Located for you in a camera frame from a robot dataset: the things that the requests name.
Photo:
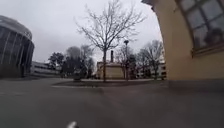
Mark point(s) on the grey asphalt ground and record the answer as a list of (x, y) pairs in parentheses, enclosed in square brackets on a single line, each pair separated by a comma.
[(113, 106)]

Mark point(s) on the group of dark trees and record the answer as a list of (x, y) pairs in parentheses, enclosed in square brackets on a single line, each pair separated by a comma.
[(73, 61)]

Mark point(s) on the large bare tree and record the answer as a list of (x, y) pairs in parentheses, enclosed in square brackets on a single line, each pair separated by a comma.
[(104, 53)]

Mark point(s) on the lamp post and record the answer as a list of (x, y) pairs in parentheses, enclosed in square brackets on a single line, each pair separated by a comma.
[(126, 60)]

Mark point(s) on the robot's own part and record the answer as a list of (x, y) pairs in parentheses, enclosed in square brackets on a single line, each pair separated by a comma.
[(71, 125)]

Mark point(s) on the group of bare trees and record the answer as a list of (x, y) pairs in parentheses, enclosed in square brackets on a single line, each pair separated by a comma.
[(150, 58)]

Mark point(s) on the round glass building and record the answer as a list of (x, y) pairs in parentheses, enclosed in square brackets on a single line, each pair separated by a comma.
[(13, 50)]

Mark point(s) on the low pale building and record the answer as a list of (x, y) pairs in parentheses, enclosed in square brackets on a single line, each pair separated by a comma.
[(43, 69)]

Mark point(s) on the planting bed with kerb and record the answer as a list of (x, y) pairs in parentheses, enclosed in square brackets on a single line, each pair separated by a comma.
[(100, 83)]

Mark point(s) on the small yellow building with chimney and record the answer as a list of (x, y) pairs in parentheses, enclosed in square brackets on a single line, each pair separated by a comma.
[(112, 70)]

